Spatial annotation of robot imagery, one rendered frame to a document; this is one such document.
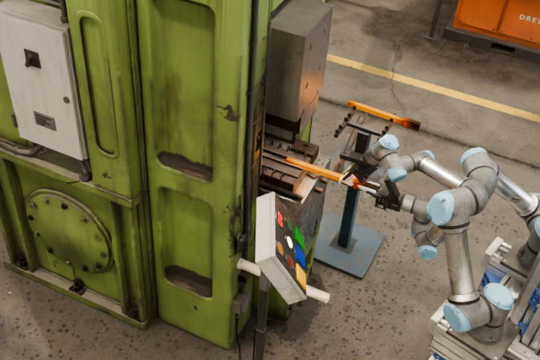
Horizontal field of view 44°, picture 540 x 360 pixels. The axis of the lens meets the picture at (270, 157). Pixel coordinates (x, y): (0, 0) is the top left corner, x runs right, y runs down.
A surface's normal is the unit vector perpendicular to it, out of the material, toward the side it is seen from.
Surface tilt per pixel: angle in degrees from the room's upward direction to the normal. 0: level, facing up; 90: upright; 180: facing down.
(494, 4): 92
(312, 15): 0
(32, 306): 0
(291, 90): 90
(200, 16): 89
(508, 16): 90
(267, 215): 30
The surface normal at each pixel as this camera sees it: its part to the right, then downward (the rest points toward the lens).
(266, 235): -0.45, -0.68
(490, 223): 0.06, -0.76
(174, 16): -0.42, 0.55
